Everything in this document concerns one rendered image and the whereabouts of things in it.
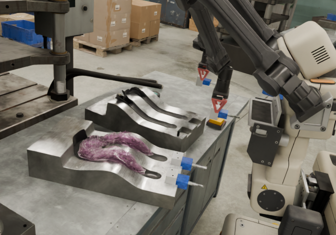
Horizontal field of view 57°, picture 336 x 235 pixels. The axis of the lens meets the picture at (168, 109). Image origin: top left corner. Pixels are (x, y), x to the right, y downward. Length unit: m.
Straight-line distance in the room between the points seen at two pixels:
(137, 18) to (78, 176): 5.01
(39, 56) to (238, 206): 1.65
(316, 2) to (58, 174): 7.06
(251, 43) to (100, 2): 4.35
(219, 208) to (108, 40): 3.58
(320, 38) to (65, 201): 0.93
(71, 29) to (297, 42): 1.22
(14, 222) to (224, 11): 0.79
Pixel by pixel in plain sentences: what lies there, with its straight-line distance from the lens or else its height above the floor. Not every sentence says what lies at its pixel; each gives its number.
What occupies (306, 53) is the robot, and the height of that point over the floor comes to 1.31.
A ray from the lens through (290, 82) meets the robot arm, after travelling 0.96.
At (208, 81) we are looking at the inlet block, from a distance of 1.76.
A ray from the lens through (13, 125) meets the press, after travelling 1.53.
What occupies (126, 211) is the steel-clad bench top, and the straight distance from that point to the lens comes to 1.02.
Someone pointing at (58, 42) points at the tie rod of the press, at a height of 1.10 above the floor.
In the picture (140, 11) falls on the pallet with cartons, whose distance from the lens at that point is 5.87.
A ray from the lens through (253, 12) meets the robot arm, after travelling 1.36.
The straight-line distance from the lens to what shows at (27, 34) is 4.88.
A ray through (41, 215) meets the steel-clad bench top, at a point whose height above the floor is 0.80.
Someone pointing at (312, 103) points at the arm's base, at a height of 1.20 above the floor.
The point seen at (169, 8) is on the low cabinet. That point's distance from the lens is 8.50.
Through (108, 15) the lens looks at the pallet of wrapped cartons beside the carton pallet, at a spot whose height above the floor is 0.66.
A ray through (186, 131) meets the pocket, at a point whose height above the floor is 0.87.
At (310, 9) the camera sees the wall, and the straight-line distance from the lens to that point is 7.69.
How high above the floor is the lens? 1.51
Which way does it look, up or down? 25 degrees down
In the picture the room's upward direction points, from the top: 8 degrees clockwise
